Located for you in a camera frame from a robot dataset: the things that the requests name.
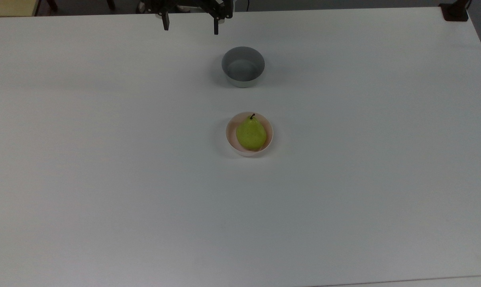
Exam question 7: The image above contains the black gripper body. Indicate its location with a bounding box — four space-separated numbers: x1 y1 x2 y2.
146 0 211 14

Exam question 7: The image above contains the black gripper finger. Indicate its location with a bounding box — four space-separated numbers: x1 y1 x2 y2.
202 0 234 35
157 9 171 31

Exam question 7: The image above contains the green pear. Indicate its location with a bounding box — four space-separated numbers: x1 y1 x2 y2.
236 114 267 151

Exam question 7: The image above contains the grey bowl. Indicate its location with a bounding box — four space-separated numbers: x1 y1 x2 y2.
221 46 265 88

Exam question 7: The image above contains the pink bowl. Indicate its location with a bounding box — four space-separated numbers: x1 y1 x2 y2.
226 112 273 157

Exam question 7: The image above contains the yellow wooden furniture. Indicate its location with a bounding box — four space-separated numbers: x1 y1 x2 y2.
0 0 40 17

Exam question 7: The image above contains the black table clamp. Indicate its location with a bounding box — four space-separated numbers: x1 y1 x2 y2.
439 0 472 22

